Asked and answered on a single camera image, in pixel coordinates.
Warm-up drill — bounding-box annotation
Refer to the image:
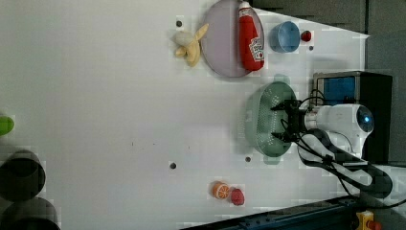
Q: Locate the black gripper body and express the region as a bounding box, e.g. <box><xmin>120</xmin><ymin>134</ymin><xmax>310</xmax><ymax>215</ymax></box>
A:
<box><xmin>285</xmin><ymin>100</ymin><xmax>306</xmax><ymax>142</ymax></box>

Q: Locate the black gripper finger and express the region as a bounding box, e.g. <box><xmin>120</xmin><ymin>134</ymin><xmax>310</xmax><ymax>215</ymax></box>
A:
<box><xmin>271</xmin><ymin>102</ymin><xmax>287</xmax><ymax>111</ymax></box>
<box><xmin>271</xmin><ymin>132</ymin><xmax>287</xmax><ymax>142</ymax></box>

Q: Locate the mint green plastic strainer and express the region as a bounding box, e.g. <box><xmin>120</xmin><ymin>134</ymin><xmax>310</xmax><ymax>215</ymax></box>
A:
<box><xmin>244</xmin><ymin>75</ymin><xmax>296</xmax><ymax>165</ymax></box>

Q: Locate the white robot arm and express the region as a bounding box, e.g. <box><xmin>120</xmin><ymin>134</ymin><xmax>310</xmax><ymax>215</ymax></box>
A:
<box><xmin>272</xmin><ymin>100</ymin><xmax>405</xmax><ymax>209</ymax></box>

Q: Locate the blue plastic cup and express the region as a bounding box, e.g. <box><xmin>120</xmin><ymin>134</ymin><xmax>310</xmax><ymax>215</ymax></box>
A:
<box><xmin>269</xmin><ymin>21</ymin><xmax>301</xmax><ymax>53</ymax></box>

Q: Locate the small red strawberry toy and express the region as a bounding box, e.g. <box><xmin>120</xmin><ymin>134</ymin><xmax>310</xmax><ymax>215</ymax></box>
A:
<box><xmin>301</xmin><ymin>31</ymin><xmax>312</xmax><ymax>42</ymax></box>

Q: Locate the red raspberry toy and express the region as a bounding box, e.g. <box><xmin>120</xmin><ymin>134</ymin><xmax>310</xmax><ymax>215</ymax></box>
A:
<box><xmin>231</xmin><ymin>189</ymin><xmax>245</xmax><ymax>206</ymax></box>

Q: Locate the red ketchup bottle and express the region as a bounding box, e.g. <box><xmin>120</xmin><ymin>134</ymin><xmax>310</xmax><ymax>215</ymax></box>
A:
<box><xmin>238</xmin><ymin>1</ymin><xmax>264</xmax><ymax>71</ymax></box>

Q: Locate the orange slice toy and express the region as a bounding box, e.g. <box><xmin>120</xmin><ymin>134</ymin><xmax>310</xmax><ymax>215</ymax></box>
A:
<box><xmin>212</xmin><ymin>182</ymin><xmax>230</xmax><ymax>199</ymax></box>

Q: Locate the black and steel toaster oven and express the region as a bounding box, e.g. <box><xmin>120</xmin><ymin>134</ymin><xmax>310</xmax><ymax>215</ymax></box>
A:
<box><xmin>313</xmin><ymin>71</ymin><xmax>393</xmax><ymax>164</ymax></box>

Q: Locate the lilac round plate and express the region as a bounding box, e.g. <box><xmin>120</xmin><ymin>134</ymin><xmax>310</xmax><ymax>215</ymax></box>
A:
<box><xmin>201</xmin><ymin>0</ymin><xmax>265</xmax><ymax>78</ymax></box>

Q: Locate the peeled toy banana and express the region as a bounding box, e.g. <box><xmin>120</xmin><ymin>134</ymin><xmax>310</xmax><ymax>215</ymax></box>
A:
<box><xmin>173</xmin><ymin>24</ymin><xmax>209</xmax><ymax>67</ymax></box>

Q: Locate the yellow red emergency button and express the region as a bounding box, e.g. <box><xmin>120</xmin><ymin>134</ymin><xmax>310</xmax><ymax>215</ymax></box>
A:
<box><xmin>356</xmin><ymin>211</ymin><xmax>382</xmax><ymax>230</ymax></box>

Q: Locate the lower black cylinder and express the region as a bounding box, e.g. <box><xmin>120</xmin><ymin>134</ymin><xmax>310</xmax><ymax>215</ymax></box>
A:
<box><xmin>1</xmin><ymin>197</ymin><xmax>61</xmax><ymax>230</ymax></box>

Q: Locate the black cylinder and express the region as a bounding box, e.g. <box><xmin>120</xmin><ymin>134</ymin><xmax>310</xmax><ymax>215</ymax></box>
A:
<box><xmin>0</xmin><ymin>150</ymin><xmax>46</xmax><ymax>202</ymax></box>
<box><xmin>1</xmin><ymin>197</ymin><xmax>61</xmax><ymax>230</ymax></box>

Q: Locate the upper black cylinder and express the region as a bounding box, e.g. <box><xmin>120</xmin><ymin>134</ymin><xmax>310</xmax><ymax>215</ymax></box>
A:
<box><xmin>0</xmin><ymin>150</ymin><xmax>46</xmax><ymax>202</ymax></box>

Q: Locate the green round object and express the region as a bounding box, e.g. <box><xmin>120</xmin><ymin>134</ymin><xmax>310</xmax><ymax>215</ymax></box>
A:
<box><xmin>0</xmin><ymin>116</ymin><xmax>14</xmax><ymax>136</ymax></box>

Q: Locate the blue metal frame rail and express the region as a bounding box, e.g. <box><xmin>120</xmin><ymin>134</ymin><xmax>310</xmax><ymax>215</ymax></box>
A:
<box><xmin>182</xmin><ymin>196</ymin><xmax>359</xmax><ymax>230</ymax></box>

